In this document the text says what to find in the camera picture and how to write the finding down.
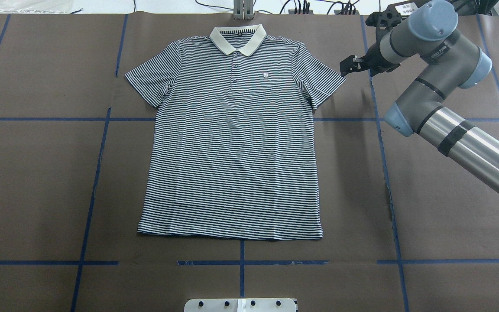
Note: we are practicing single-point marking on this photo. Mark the aluminium camera post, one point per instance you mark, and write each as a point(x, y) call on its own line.
point(243, 9)

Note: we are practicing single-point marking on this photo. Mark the clear plastic bag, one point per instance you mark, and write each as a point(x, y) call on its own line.
point(36, 6)

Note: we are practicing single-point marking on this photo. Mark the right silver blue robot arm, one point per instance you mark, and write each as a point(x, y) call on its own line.
point(453, 61)

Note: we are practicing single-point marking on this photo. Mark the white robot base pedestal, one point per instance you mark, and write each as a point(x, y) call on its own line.
point(281, 304)

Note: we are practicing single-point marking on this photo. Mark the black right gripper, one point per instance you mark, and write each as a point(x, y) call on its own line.
point(374, 59)

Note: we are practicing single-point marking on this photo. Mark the navy white striped polo shirt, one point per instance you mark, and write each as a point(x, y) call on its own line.
point(233, 151)

